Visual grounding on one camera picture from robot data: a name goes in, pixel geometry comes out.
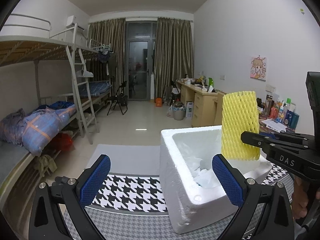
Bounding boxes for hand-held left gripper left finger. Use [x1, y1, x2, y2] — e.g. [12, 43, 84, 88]
[29, 154, 112, 240]

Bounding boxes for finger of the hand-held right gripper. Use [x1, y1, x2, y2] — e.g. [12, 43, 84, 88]
[240, 131, 309, 155]
[259, 132, 314, 143]

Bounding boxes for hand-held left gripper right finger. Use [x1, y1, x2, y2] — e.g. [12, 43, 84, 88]
[212, 154, 293, 240]

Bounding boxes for blue face mask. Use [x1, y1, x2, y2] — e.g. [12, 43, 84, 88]
[192, 169, 222, 189]

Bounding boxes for yellow foam fruit net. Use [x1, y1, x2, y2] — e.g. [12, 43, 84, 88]
[221, 91, 260, 161]

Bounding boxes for white tissue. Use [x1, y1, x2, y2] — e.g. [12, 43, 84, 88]
[185, 155, 213, 172]

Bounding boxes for white foam box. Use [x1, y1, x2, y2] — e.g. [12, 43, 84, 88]
[160, 126, 272, 235]

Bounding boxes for person's right hand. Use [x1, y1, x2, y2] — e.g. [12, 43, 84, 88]
[291, 177, 311, 220]

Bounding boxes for white printed papers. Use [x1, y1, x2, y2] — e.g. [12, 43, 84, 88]
[262, 118, 288, 132]

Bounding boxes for row of toiletry bottles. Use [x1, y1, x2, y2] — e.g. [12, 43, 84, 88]
[262, 94, 300, 130]

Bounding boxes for houndstooth table mat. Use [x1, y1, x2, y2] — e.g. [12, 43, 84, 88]
[60, 161, 300, 240]

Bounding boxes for red bag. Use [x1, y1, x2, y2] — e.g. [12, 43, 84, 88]
[50, 133, 75, 152]

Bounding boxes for olive cloth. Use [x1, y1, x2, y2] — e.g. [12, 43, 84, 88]
[34, 154, 58, 178]

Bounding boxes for wooden desk with drawers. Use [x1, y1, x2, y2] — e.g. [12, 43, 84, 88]
[176, 80, 225, 128]

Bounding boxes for blue white carton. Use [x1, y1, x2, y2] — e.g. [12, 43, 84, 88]
[185, 101, 194, 120]

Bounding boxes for blue star-print quilt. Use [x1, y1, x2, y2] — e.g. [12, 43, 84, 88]
[0, 101, 77, 155]

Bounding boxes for grey trash bin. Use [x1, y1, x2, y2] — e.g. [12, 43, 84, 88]
[167, 102, 187, 121]

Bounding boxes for dark blue garment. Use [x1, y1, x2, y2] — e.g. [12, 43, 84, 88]
[37, 101, 75, 111]

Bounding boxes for white bed ladder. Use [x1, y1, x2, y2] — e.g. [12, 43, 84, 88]
[65, 44, 100, 144]

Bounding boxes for black folding chair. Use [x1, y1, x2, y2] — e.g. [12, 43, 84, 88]
[164, 79, 182, 105]
[107, 80, 128, 116]

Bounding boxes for blue mattress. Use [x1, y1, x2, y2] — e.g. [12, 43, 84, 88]
[89, 81, 112, 97]

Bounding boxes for white clothes hanger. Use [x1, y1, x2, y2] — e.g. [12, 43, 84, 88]
[76, 66, 94, 78]

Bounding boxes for brown curtain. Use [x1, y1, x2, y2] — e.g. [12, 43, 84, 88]
[153, 16, 195, 103]
[88, 17, 127, 98]

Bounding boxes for hanging dark clothes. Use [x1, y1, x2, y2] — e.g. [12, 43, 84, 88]
[97, 49, 112, 64]

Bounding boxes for glass balcony door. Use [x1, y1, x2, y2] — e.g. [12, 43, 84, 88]
[126, 21, 158, 102]

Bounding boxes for white metal bunk bed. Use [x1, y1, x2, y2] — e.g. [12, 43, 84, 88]
[0, 14, 100, 205]
[86, 39, 113, 110]

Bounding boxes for white air conditioner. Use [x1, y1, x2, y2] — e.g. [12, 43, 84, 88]
[65, 16, 85, 32]

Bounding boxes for cartoon wall poster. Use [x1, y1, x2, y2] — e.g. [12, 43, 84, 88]
[250, 56, 268, 81]

